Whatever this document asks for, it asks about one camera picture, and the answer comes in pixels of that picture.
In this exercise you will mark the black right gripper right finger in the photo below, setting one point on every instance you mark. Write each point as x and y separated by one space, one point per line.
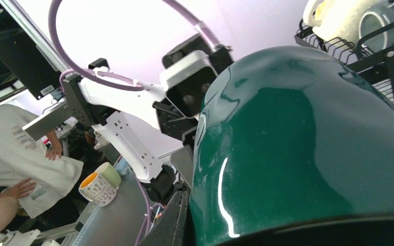
358 229

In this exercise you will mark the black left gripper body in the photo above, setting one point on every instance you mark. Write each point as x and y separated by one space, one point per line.
173 124

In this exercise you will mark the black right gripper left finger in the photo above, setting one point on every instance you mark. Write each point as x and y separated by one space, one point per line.
171 228

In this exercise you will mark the dark green mug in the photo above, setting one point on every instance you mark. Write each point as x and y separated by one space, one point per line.
289 134

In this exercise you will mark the cream white ribbed mug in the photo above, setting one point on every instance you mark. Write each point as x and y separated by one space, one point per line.
336 19

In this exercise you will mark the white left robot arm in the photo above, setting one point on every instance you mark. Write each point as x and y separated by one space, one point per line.
106 108

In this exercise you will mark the light green mug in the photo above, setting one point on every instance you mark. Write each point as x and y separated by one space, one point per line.
110 174

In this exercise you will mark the orange-lined patterned mug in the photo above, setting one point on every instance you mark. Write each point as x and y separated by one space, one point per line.
95 188

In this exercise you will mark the person in white shirt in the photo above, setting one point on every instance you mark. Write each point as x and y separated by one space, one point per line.
56 176

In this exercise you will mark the black monitor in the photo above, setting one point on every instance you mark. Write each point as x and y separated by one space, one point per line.
21 60

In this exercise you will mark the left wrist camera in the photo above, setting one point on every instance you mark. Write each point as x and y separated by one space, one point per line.
189 70

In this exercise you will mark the black wire dish rack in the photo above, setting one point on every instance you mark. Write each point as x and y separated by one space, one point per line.
375 67

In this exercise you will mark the grey-green mug black handle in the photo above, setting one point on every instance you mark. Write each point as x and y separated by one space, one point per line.
375 18

